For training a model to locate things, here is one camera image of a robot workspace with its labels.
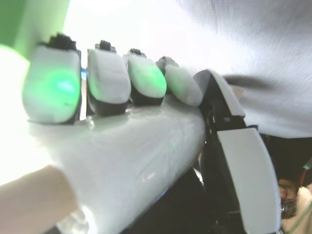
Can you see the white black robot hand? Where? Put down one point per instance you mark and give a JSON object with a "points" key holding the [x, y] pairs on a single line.
{"points": [[243, 158]]}

